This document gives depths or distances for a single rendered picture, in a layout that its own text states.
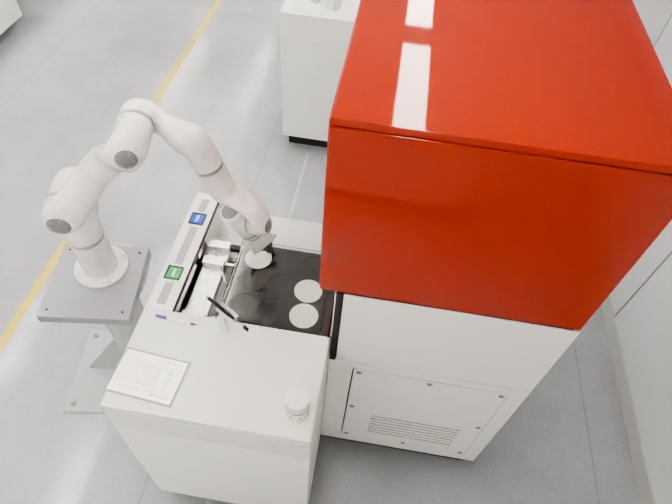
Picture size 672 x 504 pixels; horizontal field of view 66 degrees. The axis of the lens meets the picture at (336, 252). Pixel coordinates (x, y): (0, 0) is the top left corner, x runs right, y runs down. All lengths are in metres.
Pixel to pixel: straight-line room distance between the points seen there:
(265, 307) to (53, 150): 2.59
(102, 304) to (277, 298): 0.62
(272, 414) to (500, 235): 0.82
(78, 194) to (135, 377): 0.57
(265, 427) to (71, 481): 1.32
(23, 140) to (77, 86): 0.68
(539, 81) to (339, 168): 0.49
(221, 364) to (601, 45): 1.36
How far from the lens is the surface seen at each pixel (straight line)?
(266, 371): 1.66
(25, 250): 3.53
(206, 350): 1.72
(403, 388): 1.97
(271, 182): 3.57
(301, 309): 1.85
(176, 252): 1.97
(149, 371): 1.72
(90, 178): 1.67
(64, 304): 2.08
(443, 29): 1.42
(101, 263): 2.01
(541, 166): 1.14
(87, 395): 2.85
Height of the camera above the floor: 2.46
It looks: 51 degrees down
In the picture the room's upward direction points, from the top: 5 degrees clockwise
